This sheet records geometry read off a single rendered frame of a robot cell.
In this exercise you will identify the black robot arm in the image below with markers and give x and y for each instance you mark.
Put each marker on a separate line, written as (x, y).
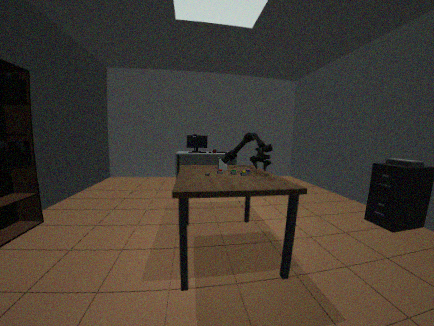
(247, 138)

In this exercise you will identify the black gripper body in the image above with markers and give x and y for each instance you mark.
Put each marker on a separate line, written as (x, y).
(260, 159)

